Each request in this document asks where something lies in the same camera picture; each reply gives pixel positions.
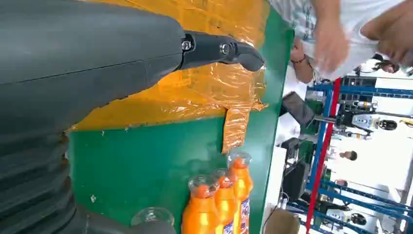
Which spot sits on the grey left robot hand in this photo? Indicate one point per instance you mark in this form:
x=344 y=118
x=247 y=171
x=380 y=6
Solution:
x=80 y=58

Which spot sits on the orange drink bottle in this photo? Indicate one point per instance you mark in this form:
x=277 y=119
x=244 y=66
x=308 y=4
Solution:
x=152 y=215
x=242 y=184
x=226 y=202
x=200 y=213

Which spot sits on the green table mat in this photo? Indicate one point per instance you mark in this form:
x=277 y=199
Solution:
x=145 y=161

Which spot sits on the white table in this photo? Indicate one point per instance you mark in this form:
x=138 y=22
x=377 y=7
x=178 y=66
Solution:
x=285 y=129

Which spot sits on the person's left hand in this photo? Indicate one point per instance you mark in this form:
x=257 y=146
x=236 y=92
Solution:
x=300 y=61

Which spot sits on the person's hand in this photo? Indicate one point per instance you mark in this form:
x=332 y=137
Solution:
x=300 y=61
x=330 y=46

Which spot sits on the black tablet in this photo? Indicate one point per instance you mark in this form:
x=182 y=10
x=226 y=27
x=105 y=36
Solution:
x=298 y=108

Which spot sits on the blue metal rack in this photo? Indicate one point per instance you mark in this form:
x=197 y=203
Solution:
x=326 y=106

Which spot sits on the person's right hand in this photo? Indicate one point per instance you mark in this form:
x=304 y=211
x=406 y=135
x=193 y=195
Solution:
x=330 y=46

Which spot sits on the brown cardboard box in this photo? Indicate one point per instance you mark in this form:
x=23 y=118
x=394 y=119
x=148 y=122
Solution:
x=282 y=223

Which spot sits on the bystander person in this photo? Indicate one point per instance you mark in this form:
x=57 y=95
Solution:
x=387 y=66
x=349 y=155

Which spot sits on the red metal post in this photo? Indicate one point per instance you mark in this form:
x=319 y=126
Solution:
x=324 y=145

